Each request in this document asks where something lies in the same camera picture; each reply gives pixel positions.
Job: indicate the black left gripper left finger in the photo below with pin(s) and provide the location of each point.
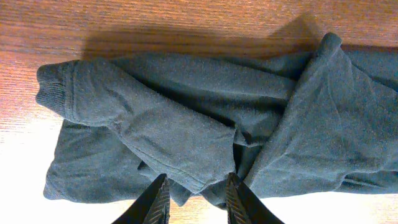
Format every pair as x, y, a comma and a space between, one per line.
151, 207

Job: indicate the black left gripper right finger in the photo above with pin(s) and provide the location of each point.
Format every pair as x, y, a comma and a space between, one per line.
244, 207

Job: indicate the black printed t-shirt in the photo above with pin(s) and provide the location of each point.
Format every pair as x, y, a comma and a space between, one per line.
322, 121

